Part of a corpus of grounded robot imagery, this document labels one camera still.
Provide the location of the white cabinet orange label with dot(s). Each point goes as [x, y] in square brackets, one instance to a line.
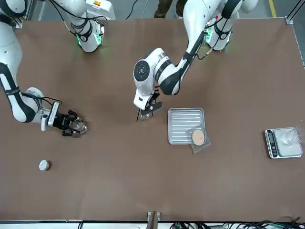
[100, 7]

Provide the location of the aluminium frame rail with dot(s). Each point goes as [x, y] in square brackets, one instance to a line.
[289, 20]

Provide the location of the small glass beaker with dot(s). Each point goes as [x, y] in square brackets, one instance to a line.
[79, 126]

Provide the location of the aluminium frame post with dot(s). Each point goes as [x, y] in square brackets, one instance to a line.
[153, 219]

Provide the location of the digital kitchen scale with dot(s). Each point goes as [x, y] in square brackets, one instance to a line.
[271, 143]

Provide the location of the person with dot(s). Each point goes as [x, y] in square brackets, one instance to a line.
[164, 9]

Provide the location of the ribbed metal tray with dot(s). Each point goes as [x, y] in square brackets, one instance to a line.
[181, 124]

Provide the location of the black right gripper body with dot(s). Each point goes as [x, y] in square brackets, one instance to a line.
[62, 120]

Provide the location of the glass alcohol lamp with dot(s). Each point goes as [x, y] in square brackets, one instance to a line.
[145, 116]

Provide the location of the small white bottle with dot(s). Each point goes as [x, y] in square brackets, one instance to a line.
[43, 165]

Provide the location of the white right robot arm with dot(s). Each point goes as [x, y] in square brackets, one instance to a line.
[88, 35]

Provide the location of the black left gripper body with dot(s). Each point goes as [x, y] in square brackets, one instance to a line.
[155, 107]

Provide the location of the large glass beaker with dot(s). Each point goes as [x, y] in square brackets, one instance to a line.
[294, 133]

